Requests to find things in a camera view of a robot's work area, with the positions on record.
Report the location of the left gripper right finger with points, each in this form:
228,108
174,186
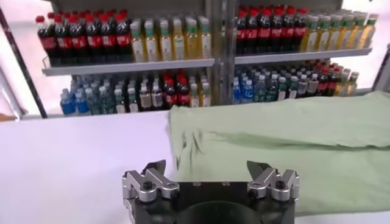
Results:
265,182

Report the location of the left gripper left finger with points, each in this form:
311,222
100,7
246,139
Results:
152,182

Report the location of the green t-shirt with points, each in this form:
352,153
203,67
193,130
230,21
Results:
304,152

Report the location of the small dark bottle white label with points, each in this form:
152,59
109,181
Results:
120,103
292,89
282,89
133,103

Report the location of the small dark bottle grey label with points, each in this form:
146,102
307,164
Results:
145,99
302,86
157,98
312,86

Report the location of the small cola bottle red cap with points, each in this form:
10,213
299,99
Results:
332,83
322,85
183,95
170,95

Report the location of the small green-tinted water bottle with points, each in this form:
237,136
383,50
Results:
271,89
259,89
93,103
106,103

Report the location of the small blue drink bottle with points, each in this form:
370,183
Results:
237,94
247,92
67,105
82,105

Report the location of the small yellow drink bottle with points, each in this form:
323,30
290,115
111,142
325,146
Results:
194,99
352,85
342,86
205,97

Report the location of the grey metal shelf rack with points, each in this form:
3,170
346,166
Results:
122,67
304,56

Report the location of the yellow drink bottle green cap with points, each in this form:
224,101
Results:
370,32
166,45
138,48
178,45
335,35
192,45
151,47
310,38
348,34
359,33
205,45
323,36

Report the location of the open cardboard box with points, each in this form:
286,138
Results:
6,117

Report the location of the black slanted frame pole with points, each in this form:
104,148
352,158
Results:
382,70
22,64

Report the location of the white slanted frame bar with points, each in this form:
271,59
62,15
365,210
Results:
10,97

